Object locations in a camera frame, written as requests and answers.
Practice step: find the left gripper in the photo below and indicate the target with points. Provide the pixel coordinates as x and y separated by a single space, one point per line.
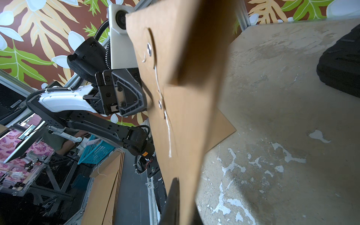
117 91

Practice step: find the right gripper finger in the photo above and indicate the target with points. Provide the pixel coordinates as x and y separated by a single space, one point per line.
171 213

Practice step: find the brown file bag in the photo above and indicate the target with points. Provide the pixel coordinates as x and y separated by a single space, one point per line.
182 50
220 129

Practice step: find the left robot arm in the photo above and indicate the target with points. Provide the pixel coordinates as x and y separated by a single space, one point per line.
65 107

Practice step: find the teal plastic basket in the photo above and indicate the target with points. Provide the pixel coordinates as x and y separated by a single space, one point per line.
95 151

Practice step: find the black tool case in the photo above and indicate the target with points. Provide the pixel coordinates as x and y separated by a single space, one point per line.
339 65

